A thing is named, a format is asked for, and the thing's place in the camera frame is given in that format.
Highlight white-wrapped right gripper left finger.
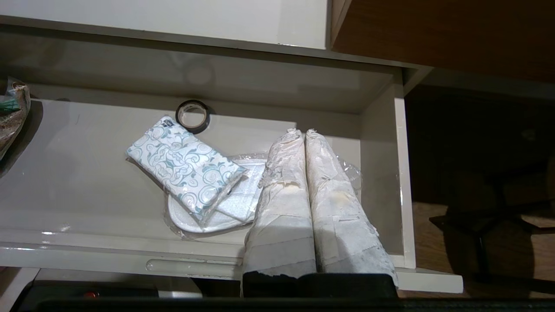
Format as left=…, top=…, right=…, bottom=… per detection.
left=241, top=129, right=317, bottom=279

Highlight brown wooden side cabinet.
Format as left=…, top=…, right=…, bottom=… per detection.
left=330, top=0, right=555, bottom=83

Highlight white slippers in clear bag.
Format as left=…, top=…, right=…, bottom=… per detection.
left=164, top=152, right=362, bottom=240

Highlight white soft tissue pack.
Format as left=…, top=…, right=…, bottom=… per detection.
left=127, top=115, right=248, bottom=226

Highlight black tape roll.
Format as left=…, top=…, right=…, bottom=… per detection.
left=176, top=100, right=212, bottom=134

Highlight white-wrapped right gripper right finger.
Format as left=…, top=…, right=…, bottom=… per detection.
left=305, top=129, right=398, bottom=287

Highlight black metal stand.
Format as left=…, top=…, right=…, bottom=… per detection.
left=429, top=173, right=555, bottom=295

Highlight brown printed snack bag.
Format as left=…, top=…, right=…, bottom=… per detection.
left=0, top=77, right=31, bottom=161

